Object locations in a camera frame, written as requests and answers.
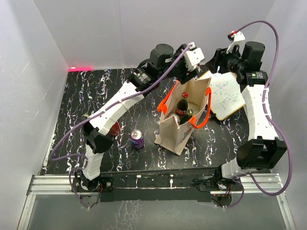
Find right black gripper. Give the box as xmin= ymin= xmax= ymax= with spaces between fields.
xmin=205 ymin=45 xmax=246 ymax=75

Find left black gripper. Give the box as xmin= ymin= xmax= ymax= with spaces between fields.
xmin=158 ymin=45 xmax=198 ymax=82

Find glass cola bottle red cap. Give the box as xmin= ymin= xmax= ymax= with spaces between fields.
xmin=175 ymin=92 xmax=188 ymax=118

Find green glass bottle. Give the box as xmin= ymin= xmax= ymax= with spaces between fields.
xmin=180 ymin=109 xmax=193 ymax=125

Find beige canvas bag orange handles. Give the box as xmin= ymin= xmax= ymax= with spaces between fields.
xmin=154 ymin=71 xmax=213 ymax=156

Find red cola can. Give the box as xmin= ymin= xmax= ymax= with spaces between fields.
xmin=108 ymin=122 xmax=121 ymax=137

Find purple soda can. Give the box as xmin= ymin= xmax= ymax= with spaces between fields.
xmin=130 ymin=129 xmax=144 ymax=149
xmin=171 ymin=114 xmax=180 ymax=125

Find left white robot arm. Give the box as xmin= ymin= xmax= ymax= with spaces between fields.
xmin=78 ymin=43 xmax=204 ymax=191

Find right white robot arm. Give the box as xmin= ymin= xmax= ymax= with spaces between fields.
xmin=205 ymin=41 xmax=287 ymax=190

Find purple soda can front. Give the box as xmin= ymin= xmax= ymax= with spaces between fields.
xmin=130 ymin=129 xmax=144 ymax=149

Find yellow tape roll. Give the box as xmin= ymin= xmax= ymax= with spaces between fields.
xmin=82 ymin=114 xmax=89 ymax=120

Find pink marker strip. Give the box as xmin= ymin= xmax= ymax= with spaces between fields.
xmin=68 ymin=67 xmax=92 ymax=72

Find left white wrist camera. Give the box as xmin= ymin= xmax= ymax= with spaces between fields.
xmin=183 ymin=42 xmax=204 ymax=72

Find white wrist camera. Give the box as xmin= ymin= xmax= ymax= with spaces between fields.
xmin=183 ymin=42 xmax=204 ymax=72
xmin=226 ymin=31 xmax=245 ymax=54

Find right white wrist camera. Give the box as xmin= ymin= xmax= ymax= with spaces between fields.
xmin=226 ymin=31 xmax=245 ymax=54

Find white board wooden frame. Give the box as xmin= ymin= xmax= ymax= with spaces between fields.
xmin=199 ymin=71 xmax=245 ymax=121

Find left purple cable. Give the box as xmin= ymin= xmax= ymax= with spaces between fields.
xmin=49 ymin=42 xmax=196 ymax=209

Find purple cable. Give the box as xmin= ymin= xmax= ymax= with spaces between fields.
xmin=49 ymin=42 xmax=196 ymax=209
xmin=234 ymin=21 xmax=294 ymax=209

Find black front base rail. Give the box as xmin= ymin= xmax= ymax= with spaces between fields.
xmin=72 ymin=167 xmax=242 ymax=203

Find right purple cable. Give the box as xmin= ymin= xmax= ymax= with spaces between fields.
xmin=234 ymin=21 xmax=294 ymax=209

